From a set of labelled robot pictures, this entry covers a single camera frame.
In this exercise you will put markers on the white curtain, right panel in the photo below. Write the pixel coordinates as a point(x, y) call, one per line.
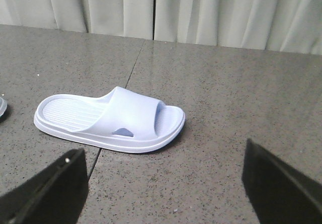
point(279, 25)

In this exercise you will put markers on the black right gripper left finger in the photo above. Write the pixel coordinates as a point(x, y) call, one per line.
point(55, 195)

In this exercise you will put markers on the white curtain, left panel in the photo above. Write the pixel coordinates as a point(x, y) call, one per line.
point(129, 18)

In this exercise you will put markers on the white curtain, panel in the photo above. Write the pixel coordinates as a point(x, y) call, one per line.
point(279, 25)
point(129, 18)

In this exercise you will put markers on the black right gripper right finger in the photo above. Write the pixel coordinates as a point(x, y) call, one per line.
point(278, 192)

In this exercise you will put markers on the light blue slipper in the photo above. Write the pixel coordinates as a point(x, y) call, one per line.
point(121, 121)
point(3, 106)

